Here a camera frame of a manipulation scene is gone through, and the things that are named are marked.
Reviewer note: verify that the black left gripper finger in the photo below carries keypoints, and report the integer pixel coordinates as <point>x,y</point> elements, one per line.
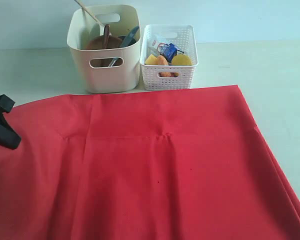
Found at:
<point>6,104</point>
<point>8,137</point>

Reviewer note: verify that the stainless steel cup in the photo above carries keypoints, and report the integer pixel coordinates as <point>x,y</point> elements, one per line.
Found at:
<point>126,41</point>

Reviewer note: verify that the yellow lemon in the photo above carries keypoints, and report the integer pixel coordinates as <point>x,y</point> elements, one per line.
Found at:
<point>181,60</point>

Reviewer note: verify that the orange fried food piece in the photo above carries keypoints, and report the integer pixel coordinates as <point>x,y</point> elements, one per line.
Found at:
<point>161,61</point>

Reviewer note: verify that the white perforated basket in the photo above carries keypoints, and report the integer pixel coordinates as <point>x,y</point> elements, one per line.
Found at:
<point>183,36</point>

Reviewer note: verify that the dark wooden spoon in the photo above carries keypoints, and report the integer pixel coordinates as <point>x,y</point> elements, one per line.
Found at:
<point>106,36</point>

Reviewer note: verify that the brown wooden plate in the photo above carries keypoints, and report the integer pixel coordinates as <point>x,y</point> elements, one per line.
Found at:
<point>100,43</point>

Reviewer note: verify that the yellow cheese wedge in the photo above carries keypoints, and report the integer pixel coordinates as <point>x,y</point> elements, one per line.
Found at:
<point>151,60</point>

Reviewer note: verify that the cream plastic bin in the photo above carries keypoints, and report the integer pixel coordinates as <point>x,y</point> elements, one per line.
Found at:
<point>105,70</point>

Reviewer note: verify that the red tablecloth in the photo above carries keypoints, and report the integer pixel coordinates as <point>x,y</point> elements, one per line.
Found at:
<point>186,164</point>

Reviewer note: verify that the steel table knife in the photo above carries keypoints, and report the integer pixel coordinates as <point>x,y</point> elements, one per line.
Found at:
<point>132,33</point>

